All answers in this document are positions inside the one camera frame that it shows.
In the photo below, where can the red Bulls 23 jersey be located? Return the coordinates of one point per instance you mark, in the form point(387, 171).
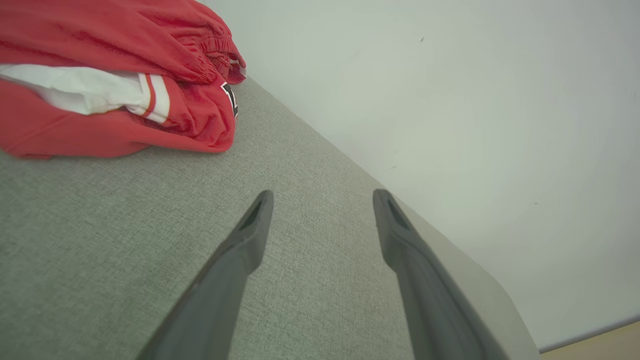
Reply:
point(100, 135)

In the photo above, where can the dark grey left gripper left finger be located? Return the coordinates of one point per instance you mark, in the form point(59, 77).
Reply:
point(215, 310)

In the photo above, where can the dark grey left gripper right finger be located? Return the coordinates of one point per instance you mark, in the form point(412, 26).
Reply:
point(435, 310)

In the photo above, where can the red shorts with white trim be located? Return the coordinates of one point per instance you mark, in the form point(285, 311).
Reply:
point(100, 30)

